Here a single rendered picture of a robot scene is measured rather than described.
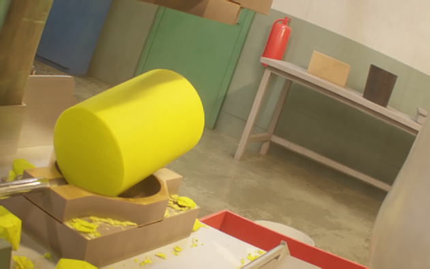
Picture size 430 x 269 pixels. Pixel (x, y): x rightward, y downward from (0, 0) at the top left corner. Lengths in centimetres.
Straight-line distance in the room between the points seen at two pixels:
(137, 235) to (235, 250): 12
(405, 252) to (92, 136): 22
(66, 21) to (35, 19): 627
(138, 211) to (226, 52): 584
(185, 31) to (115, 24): 92
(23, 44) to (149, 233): 20
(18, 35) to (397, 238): 35
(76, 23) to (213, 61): 158
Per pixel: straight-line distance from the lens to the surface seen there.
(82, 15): 667
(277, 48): 593
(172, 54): 651
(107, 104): 43
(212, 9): 42
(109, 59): 696
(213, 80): 630
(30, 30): 54
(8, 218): 39
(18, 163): 52
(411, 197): 35
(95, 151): 43
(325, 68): 549
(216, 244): 54
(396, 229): 35
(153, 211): 45
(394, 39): 587
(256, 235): 145
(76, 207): 41
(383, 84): 523
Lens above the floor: 119
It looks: 10 degrees down
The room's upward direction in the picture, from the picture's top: 19 degrees clockwise
